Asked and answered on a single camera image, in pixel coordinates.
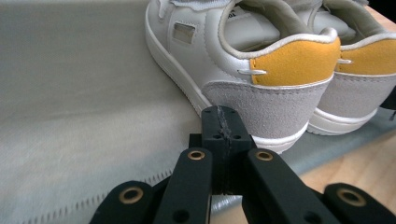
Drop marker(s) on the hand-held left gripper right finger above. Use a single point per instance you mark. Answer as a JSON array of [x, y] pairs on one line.
[[238, 133]]

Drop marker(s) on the white sneaker with orange heel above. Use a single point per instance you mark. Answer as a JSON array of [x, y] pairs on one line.
[[358, 84], [261, 81]]

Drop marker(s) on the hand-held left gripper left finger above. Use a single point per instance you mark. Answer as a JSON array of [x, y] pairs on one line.
[[213, 127]]

